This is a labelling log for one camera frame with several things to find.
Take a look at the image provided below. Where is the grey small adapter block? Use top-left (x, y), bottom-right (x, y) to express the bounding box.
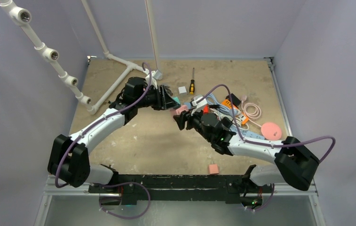
top-left (178, 86), bottom-right (188, 95)

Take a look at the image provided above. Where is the white PVC pipe frame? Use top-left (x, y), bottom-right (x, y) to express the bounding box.
top-left (0, 0), bottom-right (149, 115)

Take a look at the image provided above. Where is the pink cable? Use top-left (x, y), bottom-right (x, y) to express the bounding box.
top-left (241, 99), bottom-right (263, 128)

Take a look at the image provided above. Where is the pink round disc charger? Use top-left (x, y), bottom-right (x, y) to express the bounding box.
top-left (261, 122), bottom-right (282, 141)

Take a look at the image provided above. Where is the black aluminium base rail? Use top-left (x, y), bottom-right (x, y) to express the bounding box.
top-left (44, 174), bottom-right (318, 205)

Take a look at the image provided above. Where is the light blue small adapter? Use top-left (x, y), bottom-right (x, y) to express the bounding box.
top-left (184, 102), bottom-right (192, 109)

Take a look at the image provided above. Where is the pink socket block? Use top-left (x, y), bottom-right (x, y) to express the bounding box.
top-left (170, 105), bottom-right (189, 116)

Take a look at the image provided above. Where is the black power adapter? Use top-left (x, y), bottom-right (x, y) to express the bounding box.
top-left (226, 93), bottom-right (242, 108)

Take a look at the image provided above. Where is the light blue cable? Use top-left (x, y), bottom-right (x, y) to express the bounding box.
top-left (204, 95), bottom-right (239, 118)

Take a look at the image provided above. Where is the salmon pink small adapter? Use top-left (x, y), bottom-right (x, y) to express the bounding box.
top-left (208, 163), bottom-right (220, 175)

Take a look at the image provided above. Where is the black handled hammer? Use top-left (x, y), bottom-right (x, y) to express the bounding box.
top-left (164, 85), bottom-right (173, 96)

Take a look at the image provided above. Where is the light blue power strip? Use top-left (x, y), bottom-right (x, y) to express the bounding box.
top-left (230, 124), bottom-right (265, 140)

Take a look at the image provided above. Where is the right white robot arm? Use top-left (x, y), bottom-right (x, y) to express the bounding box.
top-left (173, 111), bottom-right (320, 192)

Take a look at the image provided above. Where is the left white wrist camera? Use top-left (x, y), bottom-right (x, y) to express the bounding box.
top-left (145, 70), bottom-right (163, 89)

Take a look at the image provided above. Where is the yellow black screwdriver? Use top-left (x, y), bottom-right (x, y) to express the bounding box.
top-left (189, 67), bottom-right (195, 95)

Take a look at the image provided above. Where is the teal small block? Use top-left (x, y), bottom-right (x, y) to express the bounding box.
top-left (172, 97), bottom-right (181, 105)

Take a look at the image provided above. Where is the white cable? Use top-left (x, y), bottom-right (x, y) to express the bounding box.
top-left (215, 109), bottom-right (250, 130)

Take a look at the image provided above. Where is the pink plug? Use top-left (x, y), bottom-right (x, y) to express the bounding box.
top-left (241, 95), bottom-right (248, 102)

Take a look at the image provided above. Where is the orange power strip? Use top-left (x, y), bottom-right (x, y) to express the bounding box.
top-left (221, 99), bottom-right (249, 126)

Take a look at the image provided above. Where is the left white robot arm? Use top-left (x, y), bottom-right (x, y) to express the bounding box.
top-left (47, 77), bottom-right (180, 193)

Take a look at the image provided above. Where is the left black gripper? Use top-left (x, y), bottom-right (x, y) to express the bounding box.
top-left (134, 84), bottom-right (176, 110)

